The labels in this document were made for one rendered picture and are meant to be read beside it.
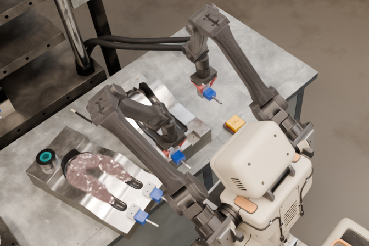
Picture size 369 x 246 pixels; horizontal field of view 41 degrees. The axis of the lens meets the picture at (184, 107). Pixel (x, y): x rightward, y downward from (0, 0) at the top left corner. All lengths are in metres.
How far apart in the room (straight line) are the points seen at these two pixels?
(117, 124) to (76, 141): 0.74
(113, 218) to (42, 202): 0.34
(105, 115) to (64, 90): 1.13
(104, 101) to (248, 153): 0.43
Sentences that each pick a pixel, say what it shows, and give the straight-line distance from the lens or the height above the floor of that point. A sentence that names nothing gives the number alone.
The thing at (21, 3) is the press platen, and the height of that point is 1.29.
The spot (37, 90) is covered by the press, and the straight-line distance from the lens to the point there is 2.55.
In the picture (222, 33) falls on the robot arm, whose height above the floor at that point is 1.53.
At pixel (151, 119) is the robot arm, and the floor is 1.22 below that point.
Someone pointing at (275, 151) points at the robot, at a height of 1.34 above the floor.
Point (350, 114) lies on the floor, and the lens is 3.32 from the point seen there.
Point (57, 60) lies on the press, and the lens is 2.66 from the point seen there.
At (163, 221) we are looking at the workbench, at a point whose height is 0.53.
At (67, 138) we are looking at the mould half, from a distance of 2.15.
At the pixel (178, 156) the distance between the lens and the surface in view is 2.00.
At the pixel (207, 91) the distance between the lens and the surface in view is 2.13.
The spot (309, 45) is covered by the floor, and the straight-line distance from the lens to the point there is 3.69.
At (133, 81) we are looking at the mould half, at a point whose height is 0.86.
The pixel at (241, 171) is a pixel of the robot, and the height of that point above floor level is 1.37.
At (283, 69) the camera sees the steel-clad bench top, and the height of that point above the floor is 0.80.
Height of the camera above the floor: 2.57
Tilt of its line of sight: 51 degrees down
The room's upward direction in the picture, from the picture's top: 8 degrees counter-clockwise
